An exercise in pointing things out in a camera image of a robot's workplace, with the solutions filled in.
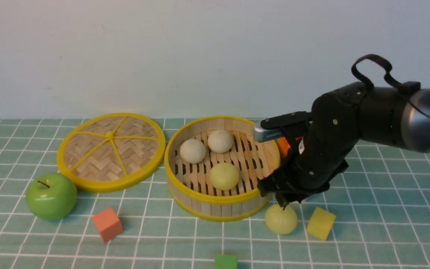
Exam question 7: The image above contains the bamboo steamer tray yellow rim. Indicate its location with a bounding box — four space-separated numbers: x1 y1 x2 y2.
164 116 281 222

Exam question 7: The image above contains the orange foam cube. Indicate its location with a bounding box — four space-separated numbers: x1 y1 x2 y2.
91 207 124 243

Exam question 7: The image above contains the pale yellow bun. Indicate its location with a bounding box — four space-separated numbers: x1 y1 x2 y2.
208 163 240 191
264 204 297 235

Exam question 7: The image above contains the green apple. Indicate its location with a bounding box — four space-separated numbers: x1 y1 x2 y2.
25 173 78 221

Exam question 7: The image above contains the green foam cube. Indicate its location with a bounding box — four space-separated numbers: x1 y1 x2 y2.
213 255 238 269

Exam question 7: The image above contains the woven bamboo steamer lid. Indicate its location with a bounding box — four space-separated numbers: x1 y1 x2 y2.
56 113 166 194

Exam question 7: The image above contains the green checkered tablecloth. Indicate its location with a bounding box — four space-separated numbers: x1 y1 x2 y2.
0 119 430 269

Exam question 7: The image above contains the white bun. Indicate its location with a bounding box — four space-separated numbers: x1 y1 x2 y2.
208 130 233 154
179 139 206 164

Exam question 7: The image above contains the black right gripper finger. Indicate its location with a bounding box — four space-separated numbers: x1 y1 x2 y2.
256 179 279 197
275 192 294 210

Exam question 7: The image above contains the yellow foam cube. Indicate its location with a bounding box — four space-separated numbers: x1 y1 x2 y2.
306 207 336 241

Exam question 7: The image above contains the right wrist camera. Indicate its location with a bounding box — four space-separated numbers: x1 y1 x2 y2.
253 111 312 143

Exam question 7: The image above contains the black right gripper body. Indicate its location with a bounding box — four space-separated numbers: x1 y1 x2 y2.
271 138 350 203

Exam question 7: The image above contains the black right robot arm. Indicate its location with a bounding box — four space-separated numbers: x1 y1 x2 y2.
252 54 430 208

